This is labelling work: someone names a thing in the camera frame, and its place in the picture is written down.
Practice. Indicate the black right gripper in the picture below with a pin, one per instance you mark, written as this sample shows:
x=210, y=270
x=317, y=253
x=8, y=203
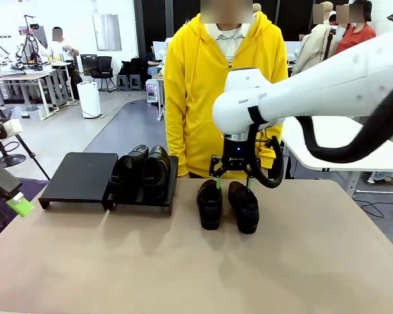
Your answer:
x=236, y=153

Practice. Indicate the black leather buckle shoe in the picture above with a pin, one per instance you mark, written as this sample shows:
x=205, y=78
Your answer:
x=209, y=206
x=127, y=176
x=245, y=212
x=155, y=176

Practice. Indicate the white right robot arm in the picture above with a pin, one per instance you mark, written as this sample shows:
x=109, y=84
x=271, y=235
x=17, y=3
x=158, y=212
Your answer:
x=314, y=88

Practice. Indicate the person's left forearm yellow sleeve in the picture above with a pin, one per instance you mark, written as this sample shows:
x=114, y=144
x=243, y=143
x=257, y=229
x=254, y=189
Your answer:
x=270, y=155

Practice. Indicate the person's right forearm yellow sleeve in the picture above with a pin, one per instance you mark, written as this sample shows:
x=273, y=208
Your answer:
x=175, y=144

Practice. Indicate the black round stand base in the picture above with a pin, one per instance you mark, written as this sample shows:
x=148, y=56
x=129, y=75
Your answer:
x=11, y=160

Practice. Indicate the purple cloth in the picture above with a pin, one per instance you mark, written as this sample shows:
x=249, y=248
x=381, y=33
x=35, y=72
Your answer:
x=36, y=187

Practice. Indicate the black tripod legs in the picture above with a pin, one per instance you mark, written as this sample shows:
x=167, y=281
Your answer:
x=29, y=152

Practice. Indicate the clear storage box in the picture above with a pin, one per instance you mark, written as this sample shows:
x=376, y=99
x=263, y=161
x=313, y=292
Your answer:
x=29, y=112

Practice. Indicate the person in yellow hoodie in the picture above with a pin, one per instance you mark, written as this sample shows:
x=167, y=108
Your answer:
x=196, y=81

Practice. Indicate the grey workshop desk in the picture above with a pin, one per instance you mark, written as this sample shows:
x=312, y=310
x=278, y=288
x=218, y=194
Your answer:
x=19, y=76

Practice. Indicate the white air purifier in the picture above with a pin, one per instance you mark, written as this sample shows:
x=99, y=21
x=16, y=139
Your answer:
x=90, y=99

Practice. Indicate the white folding table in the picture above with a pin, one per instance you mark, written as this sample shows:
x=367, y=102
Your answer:
x=363, y=160

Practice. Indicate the grey plastic stool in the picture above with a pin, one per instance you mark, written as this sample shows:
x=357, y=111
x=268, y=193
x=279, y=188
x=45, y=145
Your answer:
x=122, y=81
x=135, y=81

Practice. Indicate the seated person in black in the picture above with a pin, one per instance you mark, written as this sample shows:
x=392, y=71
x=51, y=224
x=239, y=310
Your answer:
x=152, y=60

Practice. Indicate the background man in white shirt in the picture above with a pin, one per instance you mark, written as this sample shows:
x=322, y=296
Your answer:
x=60, y=55

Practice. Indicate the mannequin in beige jacket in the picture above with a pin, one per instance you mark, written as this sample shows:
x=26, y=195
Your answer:
x=311, y=49

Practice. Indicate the black backpack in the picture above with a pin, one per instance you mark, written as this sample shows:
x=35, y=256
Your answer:
x=131, y=65

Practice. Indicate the black office chair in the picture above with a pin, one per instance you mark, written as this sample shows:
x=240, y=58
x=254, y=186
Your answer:
x=103, y=70

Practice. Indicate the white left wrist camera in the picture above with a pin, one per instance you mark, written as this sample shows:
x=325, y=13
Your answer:
x=11, y=127

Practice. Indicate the grey wall panel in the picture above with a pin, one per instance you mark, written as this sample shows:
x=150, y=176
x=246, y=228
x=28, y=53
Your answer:
x=106, y=31

